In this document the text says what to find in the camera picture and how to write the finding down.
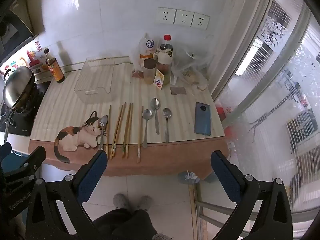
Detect red cap dark bottle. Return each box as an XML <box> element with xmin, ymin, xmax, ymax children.
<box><xmin>159</xmin><ymin>34</ymin><xmax>173</xmax><ymax>55</ymax></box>

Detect person's dark trouser legs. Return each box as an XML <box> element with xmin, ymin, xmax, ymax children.
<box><xmin>92</xmin><ymin>207</ymin><xmax>160</xmax><ymax>240</ymax></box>

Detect dark sauce bottle orange label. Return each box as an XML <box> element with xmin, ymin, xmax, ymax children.
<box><xmin>44</xmin><ymin>47</ymin><xmax>65</xmax><ymax>84</ymax></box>

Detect colourful wall stickers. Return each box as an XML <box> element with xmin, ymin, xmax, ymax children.
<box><xmin>0</xmin><ymin>40</ymin><xmax>48</xmax><ymax>77</ymax></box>

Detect frosted glass sliding door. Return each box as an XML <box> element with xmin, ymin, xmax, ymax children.
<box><xmin>212</xmin><ymin>0</ymin><xmax>320</xmax><ymax>230</ymax></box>

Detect spice jar with beige lid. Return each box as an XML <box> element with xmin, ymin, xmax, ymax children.
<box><xmin>156</xmin><ymin>50</ymin><xmax>173</xmax><ymax>85</ymax></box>

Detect grey slipper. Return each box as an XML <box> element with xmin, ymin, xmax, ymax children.
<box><xmin>136</xmin><ymin>195</ymin><xmax>152</xmax><ymax>210</ymax></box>
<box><xmin>114</xmin><ymin>194</ymin><xmax>129</xmax><ymax>209</ymax></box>

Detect steel wok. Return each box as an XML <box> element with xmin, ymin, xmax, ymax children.
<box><xmin>2</xmin><ymin>66</ymin><xmax>38</xmax><ymax>143</ymax></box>

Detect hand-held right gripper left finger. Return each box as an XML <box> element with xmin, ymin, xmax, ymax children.
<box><xmin>25</xmin><ymin>151</ymin><xmax>108</xmax><ymax>240</ymax></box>

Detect striped cat print table mat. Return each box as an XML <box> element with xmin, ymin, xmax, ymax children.
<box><xmin>27</xmin><ymin>55</ymin><xmax>230</xmax><ymax>180</ymax></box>

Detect black gas stove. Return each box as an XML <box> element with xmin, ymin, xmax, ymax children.
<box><xmin>0</xmin><ymin>82</ymin><xmax>50</xmax><ymax>137</ymax></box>

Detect white wall socket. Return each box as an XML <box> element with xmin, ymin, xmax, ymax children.
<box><xmin>157</xmin><ymin>7</ymin><xmax>177</xmax><ymax>25</ymax></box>
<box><xmin>191</xmin><ymin>12</ymin><xmax>210</xmax><ymax>30</ymax></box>
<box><xmin>174</xmin><ymin>9</ymin><xmax>195</xmax><ymax>27</ymax></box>

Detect range hood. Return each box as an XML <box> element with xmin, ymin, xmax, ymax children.
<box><xmin>0</xmin><ymin>0</ymin><xmax>38</xmax><ymax>63</ymax></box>

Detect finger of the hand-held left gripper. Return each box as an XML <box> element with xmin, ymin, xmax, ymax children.
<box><xmin>4</xmin><ymin>146</ymin><xmax>47</xmax><ymax>179</ymax></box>

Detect clear plastic container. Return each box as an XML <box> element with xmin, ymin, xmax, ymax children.
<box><xmin>74</xmin><ymin>57</ymin><xmax>116</xmax><ymax>103</ymax></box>

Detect white floral window sticker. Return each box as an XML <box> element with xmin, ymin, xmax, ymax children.
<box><xmin>260</xmin><ymin>17</ymin><xmax>285</xmax><ymax>48</ymax></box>

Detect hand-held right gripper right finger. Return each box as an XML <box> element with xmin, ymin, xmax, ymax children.
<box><xmin>210</xmin><ymin>151</ymin><xmax>293</xmax><ymax>240</ymax></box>

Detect glass jar with brown lid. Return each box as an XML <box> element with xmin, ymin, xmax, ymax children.
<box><xmin>143</xmin><ymin>58</ymin><xmax>157</xmax><ymax>85</ymax></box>

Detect white plastic bag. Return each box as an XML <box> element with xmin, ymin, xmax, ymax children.
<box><xmin>130</xmin><ymin>33</ymin><xmax>160</xmax><ymax>78</ymax></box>

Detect group of wooden chopsticks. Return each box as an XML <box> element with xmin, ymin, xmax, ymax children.
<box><xmin>105</xmin><ymin>102</ymin><xmax>144</xmax><ymax>163</ymax></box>

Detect clear plastic bag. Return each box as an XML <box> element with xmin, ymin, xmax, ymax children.
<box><xmin>170</xmin><ymin>50</ymin><xmax>210</xmax><ymax>90</ymax></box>

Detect steel spoon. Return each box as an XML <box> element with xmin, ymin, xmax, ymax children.
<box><xmin>150</xmin><ymin>97</ymin><xmax>160</xmax><ymax>135</ymax></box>
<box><xmin>142</xmin><ymin>109</ymin><xmax>153</xmax><ymax>148</ymax></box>
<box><xmin>99</xmin><ymin>115</ymin><xmax>109</xmax><ymax>151</ymax></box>
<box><xmin>162</xmin><ymin>107</ymin><xmax>172</xmax><ymax>144</ymax></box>

